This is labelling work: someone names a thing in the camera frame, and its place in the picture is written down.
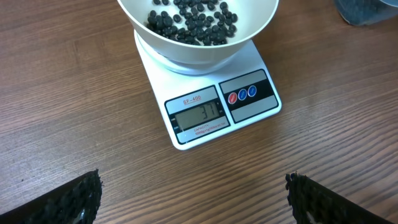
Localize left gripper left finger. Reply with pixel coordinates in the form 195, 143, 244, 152
1, 169, 103, 224

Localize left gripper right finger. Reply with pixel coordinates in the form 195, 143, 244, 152
285, 172, 392, 224

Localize white digital kitchen scale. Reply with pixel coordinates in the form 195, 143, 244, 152
134, 34, 282, 150

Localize white ceramic bowl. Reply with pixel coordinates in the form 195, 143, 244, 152
118, 0, 279, 64

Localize black beans in bowl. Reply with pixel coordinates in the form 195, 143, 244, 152
144, 0, 238, 47

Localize clear plastic container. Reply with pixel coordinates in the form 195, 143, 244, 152
333, 0, 397, 26

